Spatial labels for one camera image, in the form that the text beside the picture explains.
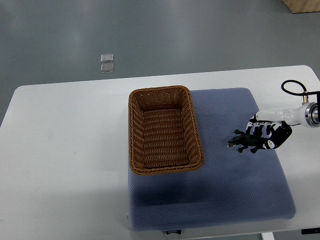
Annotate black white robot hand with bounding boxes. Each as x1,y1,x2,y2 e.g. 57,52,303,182
245,109,295,151

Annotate dark toy crocodile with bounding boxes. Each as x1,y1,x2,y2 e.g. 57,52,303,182
227,129,267,154

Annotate brown wicker basket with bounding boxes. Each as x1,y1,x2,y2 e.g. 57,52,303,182
128,85,205,176

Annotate blue grey cushion mat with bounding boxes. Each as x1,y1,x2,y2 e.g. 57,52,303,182
128,88,296,231

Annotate white table leg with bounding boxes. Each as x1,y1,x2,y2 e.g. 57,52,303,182
261,232,275,240

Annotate black table control panel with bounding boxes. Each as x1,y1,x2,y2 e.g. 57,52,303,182
301,227,320,235

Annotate wooden box corner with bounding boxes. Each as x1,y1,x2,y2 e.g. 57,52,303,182
282,0,320,14

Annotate upper floor socket plate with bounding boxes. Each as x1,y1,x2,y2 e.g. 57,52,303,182
100,53,114,63

